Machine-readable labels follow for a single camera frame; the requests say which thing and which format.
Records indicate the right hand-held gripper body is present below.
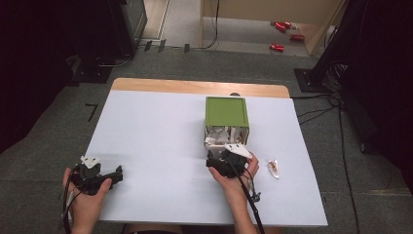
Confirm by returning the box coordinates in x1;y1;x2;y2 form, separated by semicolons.
206;142;254;179

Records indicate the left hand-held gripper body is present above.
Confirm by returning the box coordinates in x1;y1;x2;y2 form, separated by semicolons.
69;155;113;196

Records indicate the white paper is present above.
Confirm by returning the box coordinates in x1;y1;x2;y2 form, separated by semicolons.
204;126;248;151

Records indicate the green bin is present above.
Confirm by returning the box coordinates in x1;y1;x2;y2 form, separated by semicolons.
204;96;250;148

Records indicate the person's right hand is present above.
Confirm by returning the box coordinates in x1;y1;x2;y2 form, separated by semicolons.
208;152;261;197

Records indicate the person's left hand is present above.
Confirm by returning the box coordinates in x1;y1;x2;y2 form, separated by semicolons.
61;167;113;217

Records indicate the white snack wrapper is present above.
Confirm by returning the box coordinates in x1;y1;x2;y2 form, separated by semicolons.
267;158;281;180

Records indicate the black tape corner mark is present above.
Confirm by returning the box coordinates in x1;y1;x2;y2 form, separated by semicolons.
85;102;98;123

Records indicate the person's lap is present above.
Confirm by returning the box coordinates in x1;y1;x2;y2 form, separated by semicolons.
122;222;283;234

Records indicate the black stand base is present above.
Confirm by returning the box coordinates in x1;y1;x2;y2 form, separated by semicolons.
66;54;114;88
293;67;329;94

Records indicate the dark curtain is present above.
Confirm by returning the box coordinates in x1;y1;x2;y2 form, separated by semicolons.
0;0;77;154
319;0;413;193

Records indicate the black cabinet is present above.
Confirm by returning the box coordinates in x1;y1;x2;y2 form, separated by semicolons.
105;0;149;58

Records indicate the thin black looped cable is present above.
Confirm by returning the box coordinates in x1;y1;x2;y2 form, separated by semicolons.
243;168;262;203

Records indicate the thick black gripper cable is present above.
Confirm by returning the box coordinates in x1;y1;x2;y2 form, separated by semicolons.
226;156;266;234

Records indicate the black cable loop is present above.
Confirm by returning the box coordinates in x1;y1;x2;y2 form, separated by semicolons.
94;53;133;68

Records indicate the long black floor cable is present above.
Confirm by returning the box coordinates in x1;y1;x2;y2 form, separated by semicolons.
336;105;362;234

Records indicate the bundle of cables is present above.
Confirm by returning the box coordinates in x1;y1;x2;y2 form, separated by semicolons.
323;61;347;94

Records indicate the beige wooden frame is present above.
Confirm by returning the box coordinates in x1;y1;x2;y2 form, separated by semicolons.
199;0;346;57

